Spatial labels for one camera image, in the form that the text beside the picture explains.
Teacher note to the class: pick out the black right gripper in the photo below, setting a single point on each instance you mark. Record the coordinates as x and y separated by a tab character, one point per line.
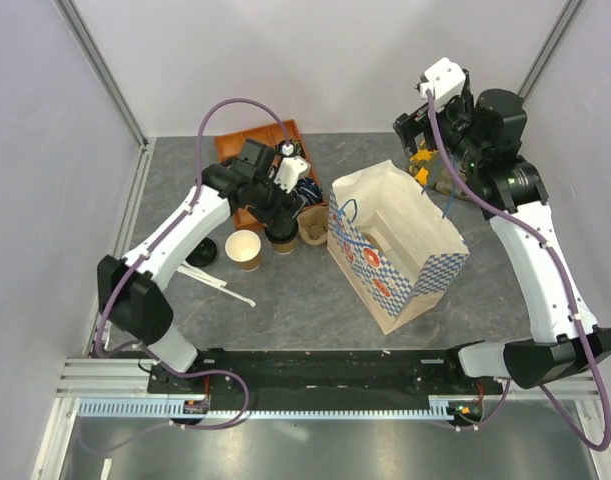
411	126

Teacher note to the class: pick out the black plastic cup lid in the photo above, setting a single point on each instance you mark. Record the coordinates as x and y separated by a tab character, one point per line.
204	254

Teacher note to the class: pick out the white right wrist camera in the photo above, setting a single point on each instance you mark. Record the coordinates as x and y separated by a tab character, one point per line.
445	79

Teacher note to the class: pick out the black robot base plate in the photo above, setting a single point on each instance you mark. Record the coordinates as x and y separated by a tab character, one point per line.
237	391

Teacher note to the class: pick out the blue striped rolled sock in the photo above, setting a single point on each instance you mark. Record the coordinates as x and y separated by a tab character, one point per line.
310	191

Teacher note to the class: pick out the paper cup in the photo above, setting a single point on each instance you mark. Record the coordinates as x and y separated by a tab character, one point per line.
283	247
243	247

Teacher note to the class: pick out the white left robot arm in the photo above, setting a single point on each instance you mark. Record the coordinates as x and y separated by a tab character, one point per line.
131	288

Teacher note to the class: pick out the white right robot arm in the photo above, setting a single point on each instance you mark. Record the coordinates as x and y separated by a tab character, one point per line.
479	141

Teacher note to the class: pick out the paper cup front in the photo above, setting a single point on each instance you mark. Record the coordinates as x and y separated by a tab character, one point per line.
283	247

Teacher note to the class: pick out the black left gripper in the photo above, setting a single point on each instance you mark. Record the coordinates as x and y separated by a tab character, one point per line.
277	214

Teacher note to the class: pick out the camouflage cloth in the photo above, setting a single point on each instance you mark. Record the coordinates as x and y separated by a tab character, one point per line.
427	168

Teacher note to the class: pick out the checkered paper takeout bag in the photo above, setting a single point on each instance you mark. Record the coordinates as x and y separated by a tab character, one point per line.
426	253

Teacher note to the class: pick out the cardboard cup carrier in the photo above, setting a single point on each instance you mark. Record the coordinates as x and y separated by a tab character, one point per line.
313	225
377	240

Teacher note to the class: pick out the aluminium frame rail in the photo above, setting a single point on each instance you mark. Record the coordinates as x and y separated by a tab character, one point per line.
421	373

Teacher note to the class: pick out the paper cup near tray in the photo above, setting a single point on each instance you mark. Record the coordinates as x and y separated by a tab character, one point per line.
243	247

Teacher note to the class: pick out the wrapped straw middle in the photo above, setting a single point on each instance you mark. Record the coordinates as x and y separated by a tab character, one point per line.
200	275

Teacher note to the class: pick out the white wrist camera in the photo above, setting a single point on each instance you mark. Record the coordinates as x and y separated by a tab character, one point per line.
291	169
445	79

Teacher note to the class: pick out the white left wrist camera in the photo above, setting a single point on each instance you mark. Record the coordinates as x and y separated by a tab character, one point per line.
291	169

